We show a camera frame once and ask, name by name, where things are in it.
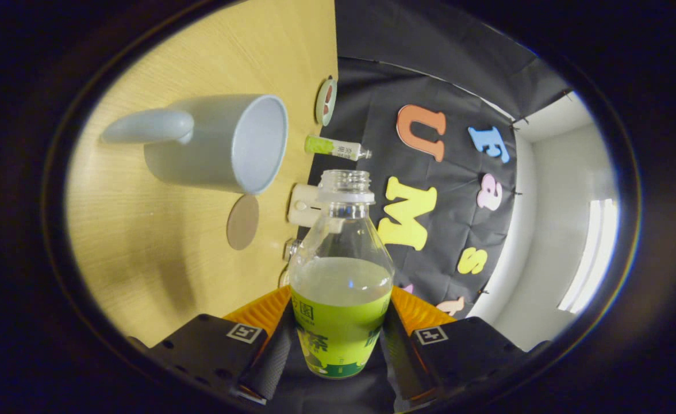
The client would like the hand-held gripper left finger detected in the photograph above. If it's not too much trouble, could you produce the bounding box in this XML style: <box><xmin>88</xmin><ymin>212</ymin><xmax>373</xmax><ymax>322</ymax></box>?
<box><xmin>128</xmin><ymin>285</ymin><xmax>297</xmax><ymax>403</ymax></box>

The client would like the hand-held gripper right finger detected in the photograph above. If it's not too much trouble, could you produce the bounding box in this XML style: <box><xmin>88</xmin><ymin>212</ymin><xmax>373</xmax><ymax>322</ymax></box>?
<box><xmin>381</xmin><ymin>286</ymin><xmax>551</xmax><ymax>403</ymax></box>

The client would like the clear green-label juice bottle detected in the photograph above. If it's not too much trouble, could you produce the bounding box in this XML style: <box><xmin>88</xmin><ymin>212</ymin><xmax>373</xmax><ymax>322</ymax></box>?
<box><xmin>289</xmin><ymin>170</ymin><xmax>395</xmax><ymax>380</ymax></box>

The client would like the round brown coaster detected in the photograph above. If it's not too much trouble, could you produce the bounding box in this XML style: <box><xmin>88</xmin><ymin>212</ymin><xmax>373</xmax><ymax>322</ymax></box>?
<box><xmin>226</xmin><ymin>194</ymin><xmax>260</xmax><ymax>251</ymax></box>

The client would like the grey cup with handle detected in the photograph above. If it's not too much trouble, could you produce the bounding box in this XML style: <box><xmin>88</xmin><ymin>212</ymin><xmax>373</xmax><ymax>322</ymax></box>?
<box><xmin>101</xmin><ymin>94</ymin><xmax>289</xmax><ymax>195</ymax></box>

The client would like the small green-label bottle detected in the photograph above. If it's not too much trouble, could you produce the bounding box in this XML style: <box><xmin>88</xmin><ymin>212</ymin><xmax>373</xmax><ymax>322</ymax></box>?
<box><xmin>305</xmin><ymin>135</ymin><xmax>372</xmax><ymax>162</ymax></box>

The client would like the white toaster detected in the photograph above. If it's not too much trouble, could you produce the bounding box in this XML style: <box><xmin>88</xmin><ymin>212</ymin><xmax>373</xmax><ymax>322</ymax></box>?
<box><xmin>287</xmin><ymin>183</ymin><xmax>330</xmax><ymax>228</ymax></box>

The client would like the wooden table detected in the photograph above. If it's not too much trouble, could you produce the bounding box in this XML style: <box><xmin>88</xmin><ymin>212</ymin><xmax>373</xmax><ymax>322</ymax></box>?
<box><xmin>65</xmin><ymin>0</ymin><xmax>339</xmax><ymax>348</ymax></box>

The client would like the ceiling light panel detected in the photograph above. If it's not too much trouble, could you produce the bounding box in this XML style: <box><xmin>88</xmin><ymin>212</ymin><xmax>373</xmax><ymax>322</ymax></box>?
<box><xmin>558</xmin><ymin>198</ymin><xmax>619</xmax><ymax>314</ymax></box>

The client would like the pale green plate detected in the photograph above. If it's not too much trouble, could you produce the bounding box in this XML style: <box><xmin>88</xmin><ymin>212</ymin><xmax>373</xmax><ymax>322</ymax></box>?
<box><xmin>315</xmin><ymin>78</ymin><xmax>338</xmax><ymax>127</ymax></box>

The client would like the black backdrop cloth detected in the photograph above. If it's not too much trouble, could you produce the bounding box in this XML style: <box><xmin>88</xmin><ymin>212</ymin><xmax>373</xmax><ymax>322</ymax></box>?
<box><xmin>275</xmin><ymin>0</ymin><xmax>571</xmax><ymax>412</ymax></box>

